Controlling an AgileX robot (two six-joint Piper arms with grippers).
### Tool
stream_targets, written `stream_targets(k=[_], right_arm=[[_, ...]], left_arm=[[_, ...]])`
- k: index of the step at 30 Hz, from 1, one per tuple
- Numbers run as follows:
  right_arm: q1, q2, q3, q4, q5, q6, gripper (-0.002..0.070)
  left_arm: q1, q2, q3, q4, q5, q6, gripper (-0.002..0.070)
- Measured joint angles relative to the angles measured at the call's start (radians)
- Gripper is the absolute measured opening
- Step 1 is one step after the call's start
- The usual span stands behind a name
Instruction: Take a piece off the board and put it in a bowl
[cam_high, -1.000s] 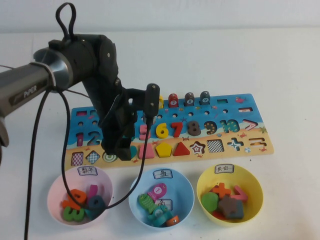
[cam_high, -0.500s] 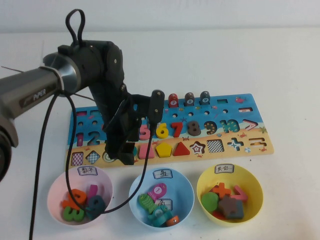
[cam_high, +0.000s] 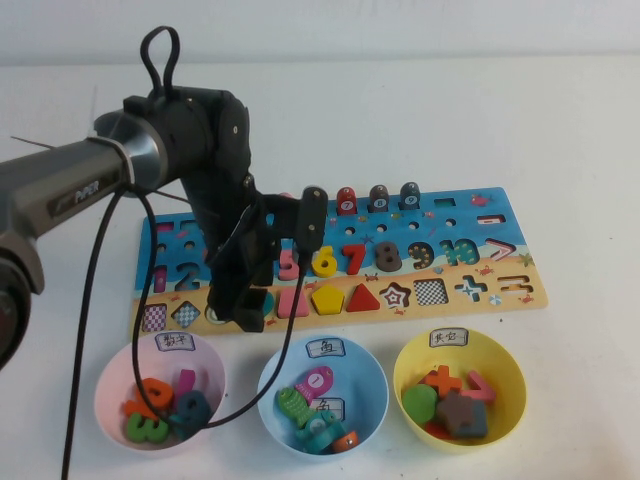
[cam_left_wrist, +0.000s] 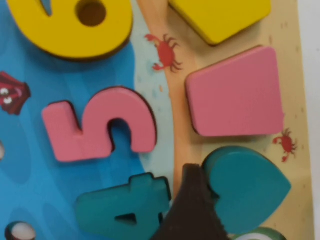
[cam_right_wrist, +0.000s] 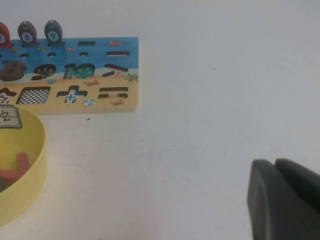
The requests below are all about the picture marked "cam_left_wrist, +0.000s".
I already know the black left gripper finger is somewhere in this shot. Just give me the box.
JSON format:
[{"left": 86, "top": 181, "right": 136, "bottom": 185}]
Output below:
[{"left": 153, "top": 163, "right": 230, "bottom": 240}]

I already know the teal heart piece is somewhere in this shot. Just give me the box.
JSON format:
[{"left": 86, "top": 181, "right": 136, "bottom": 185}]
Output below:
[{"left": 201, "top": 146, "right": 293, "bottom": 236}]

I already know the teal number four piece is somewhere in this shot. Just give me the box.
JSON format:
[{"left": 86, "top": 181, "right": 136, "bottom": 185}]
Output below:
[{"left": 74, "top": 172, "right": 173, "bottom": 240}]

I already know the pink trapezoid piece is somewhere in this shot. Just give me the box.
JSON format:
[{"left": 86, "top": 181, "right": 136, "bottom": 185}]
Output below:
[{"left": 184, "top": 45, "right": 285, "bottom": 138}]

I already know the pink number five piece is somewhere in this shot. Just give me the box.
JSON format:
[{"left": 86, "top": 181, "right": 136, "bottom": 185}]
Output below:
[{"left": 41, "top": 86, "right": 158, "bottom": 163}]

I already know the blue wooden puzzle board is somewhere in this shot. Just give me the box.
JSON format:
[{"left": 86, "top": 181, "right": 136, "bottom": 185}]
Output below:
[{"left": 0, "top": 0, "right": 315, "bottom": 240}]

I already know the yellow pentagon piece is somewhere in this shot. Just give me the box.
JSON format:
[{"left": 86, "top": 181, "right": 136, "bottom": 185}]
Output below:
[{"left": 167, "top": 0, "right": 272, "bottom": 46}]

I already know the yellow number six piece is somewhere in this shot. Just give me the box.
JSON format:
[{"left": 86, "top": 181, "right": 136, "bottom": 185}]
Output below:
[{"left": 6, "top": 0, "right": 133, "bottom": 61}]

